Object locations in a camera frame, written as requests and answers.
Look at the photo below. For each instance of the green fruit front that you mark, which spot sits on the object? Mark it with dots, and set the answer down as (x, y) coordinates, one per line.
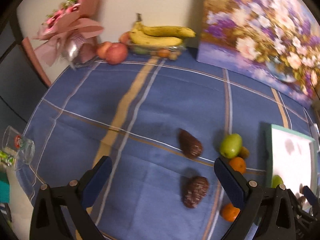
(276, 180)

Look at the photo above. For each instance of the red apple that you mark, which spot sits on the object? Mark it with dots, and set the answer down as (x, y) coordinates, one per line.
(116, 53)
(102, 49)

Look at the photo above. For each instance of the clear drinking glass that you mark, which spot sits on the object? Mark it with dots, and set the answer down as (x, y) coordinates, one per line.
(16, 149)

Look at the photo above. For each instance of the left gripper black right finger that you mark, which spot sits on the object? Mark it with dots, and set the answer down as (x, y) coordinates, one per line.
(270, 207)

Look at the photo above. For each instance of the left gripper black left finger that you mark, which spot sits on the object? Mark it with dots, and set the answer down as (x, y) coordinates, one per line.
(48, 221)

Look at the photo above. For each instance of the small tan longan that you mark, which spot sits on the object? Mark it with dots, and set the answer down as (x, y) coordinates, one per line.
(244, 153)

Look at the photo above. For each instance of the orange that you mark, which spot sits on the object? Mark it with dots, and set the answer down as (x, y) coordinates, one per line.
(238, 164)

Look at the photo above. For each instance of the pink wrapped flower bouquet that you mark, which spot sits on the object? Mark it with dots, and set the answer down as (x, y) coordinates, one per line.
(72, 17)

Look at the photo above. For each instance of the white tray with teal rim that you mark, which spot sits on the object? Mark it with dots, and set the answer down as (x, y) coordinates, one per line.
(292, 156)

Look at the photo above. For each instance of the yellow banana bunch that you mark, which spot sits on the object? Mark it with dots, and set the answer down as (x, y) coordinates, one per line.
(159, 36)

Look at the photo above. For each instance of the glass fruit bowl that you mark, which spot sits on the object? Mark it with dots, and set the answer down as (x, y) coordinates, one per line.
(171, 52)

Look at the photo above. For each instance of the long dark brown avocado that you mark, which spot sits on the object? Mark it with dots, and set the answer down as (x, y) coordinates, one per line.
(195, 190)

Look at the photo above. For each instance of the blue plaid tablecloth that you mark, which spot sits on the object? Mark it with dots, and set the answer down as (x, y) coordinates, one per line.
(133, 112)

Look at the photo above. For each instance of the floral still life painting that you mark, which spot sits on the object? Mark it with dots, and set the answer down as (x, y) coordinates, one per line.
(275, 42)

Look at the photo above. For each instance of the orange mandarin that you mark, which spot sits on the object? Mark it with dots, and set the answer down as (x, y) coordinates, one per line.
(229, 212)

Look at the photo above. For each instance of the small dark brown avocado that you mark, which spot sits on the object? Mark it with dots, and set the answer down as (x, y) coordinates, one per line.
(190, 146)

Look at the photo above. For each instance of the green fruit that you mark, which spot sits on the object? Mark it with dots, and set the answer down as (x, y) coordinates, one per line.
(231, 146)
(276, 180)

